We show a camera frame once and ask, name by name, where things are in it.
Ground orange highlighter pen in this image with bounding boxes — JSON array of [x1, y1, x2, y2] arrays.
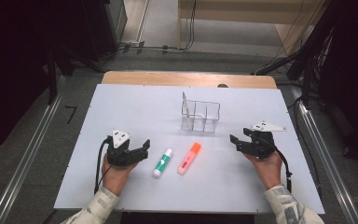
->
[[176, 142, 202, 176]]

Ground dark curtain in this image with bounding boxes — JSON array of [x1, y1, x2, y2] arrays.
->
[[0, 0, 55, 160]]

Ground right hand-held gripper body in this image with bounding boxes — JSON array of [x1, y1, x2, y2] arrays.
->
[[246, 120, 288, 161]]

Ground right hand-held gripper cable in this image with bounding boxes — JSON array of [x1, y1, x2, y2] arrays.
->
[[271, 146, 294, 193]]

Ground metal floor rail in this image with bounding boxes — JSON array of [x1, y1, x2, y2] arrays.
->
[[0, 76, 68, 224], [291, 86, 358, 224]]

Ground black metal stand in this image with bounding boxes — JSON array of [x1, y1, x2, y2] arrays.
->
[[45, 46, 76, 105]]

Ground person's left hand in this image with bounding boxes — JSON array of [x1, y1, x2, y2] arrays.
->
[[100, 154, 139, 197]]

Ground clear acrylic pen holder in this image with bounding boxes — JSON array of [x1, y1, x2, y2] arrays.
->
[[181, 91, 222, 133]]

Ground black stand with cables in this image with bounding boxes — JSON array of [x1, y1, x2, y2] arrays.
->
[[251, 0, 339, 108]]

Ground hand-held gripper cable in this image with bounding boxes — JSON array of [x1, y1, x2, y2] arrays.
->
[[93, 135, 111, 195], [271, 146, 294, 193]]

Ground light wooden furniture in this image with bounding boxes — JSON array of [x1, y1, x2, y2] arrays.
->
[[176, 0, 327, 58]]

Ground green and white marker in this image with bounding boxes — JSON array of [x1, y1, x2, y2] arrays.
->
[[152, 147, 174, 179]]

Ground left hand-held gripper cable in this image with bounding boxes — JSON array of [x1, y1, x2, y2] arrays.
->
[[93, 135, 111, 195]]

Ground black cabinet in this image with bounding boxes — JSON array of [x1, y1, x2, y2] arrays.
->
[[80, 0, 129, 62]]

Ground floor cables with plugs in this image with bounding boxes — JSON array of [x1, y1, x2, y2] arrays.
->
[[117, 39, 183, 54]]

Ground person's right hand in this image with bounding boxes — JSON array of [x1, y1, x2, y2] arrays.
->
[[242, 149, 283, 191]]

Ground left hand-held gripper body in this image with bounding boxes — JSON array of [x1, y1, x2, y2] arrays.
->
[[106, 128, 139, 168]]

